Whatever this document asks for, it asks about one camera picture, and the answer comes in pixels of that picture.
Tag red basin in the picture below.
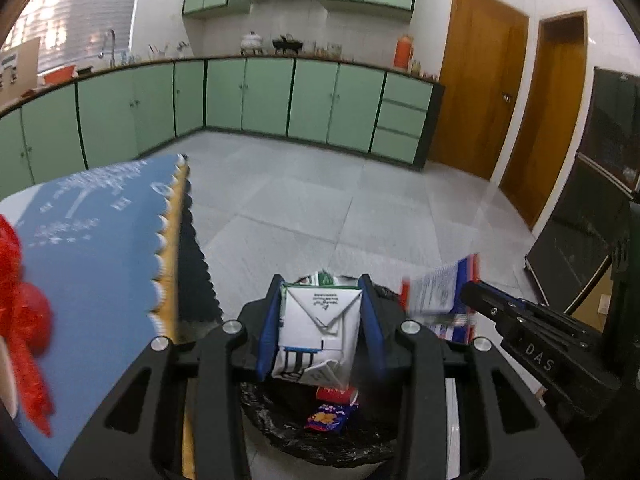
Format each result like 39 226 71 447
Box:
42 65 77 86

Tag blue white paper packet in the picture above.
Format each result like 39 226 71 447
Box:
400 254 482 346

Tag bin with black bag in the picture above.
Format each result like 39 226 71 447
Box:
237 272 451 467

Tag small cardboard box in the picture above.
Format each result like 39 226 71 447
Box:
570 267 613 318

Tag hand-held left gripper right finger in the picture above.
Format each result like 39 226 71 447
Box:
357 274 586 480

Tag orange thermos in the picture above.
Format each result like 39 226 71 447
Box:
394 34 415 70

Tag red mesh ribbon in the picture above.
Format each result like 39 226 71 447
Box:
0 214 55 436

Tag black wok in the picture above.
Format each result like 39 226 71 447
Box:
272 34 305 56

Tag black glass cabinet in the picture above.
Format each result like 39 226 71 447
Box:
524 66 640 308

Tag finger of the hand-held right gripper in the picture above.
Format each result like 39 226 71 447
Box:
459 280 608 356

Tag large cardboard box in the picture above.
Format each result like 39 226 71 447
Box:
0 36 42 106

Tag window blinds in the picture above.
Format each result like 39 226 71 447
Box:
5 0 141 78

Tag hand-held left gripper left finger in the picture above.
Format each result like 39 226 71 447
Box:
60 274 283 480

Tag blue printed tablecloth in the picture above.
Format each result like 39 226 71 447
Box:
0 155 193 476

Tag wooden door with handle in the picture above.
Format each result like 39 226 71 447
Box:
429 0 530 181

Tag purple snack packet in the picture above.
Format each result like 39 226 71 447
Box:
304 402 358 433

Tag plain wooden door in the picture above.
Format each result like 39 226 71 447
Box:
500 10 588 231

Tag metal faucet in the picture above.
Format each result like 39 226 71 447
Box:
99 29 117 68

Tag white milk carton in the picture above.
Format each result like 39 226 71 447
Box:
271 282 363 388

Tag green base cabinets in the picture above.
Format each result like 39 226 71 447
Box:
0 55 446 203

